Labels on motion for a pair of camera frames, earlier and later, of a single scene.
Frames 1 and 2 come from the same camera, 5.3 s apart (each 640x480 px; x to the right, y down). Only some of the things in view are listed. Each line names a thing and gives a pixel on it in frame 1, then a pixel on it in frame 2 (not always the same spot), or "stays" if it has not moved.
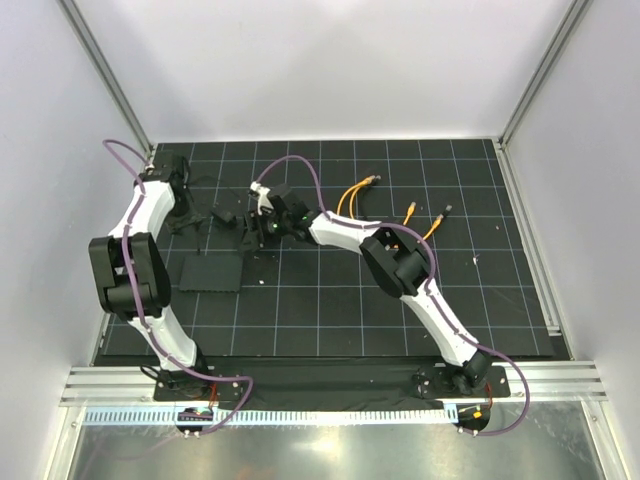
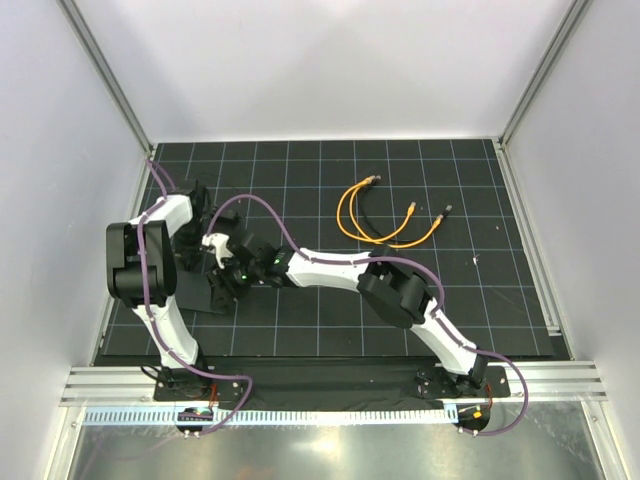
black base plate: (332, 383) stays
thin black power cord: (202, 177) -> (198, 198)
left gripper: (191, 218) -> (185, 253)
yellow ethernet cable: (374, 180) stays
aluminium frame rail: (126, 386) stays
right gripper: (250, 240) -> (222, 281)
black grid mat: (291, 299) stays
